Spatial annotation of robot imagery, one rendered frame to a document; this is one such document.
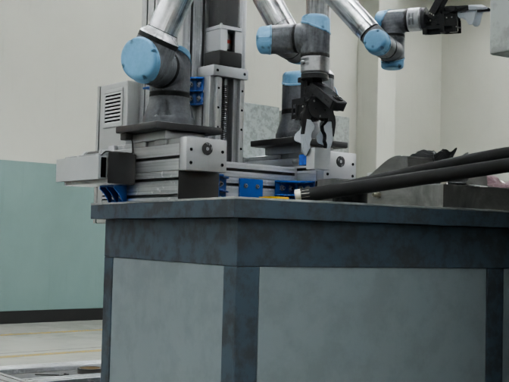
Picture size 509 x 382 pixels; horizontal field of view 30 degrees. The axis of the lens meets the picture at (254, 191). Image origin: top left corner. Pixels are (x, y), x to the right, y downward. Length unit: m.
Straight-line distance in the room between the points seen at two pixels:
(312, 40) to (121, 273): 0.76
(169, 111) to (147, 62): 0.18
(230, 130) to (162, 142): 0.36
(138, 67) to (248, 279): 0.99
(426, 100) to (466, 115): 0.49
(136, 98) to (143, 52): 0.58
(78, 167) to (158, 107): 0.31
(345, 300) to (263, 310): 0.19
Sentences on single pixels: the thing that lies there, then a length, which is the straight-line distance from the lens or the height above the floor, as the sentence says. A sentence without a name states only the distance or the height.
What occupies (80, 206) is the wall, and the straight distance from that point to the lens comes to 8.15.
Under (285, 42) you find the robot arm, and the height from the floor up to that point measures 1.23.
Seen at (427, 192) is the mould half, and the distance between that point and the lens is 2.25.
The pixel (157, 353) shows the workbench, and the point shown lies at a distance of 2.06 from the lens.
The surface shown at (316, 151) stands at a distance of 2.40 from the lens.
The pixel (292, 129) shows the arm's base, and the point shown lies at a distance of 2.99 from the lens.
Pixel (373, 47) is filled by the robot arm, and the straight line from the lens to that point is 2.95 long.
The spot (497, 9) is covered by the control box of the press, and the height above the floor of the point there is 1.15.
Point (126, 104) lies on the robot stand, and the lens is 3.13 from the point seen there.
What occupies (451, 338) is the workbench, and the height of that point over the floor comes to 0.52.
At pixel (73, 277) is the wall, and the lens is 8.13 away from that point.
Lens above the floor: 0.72
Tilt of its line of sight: 3 degrees up
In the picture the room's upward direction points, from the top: 1 degrees clockwise
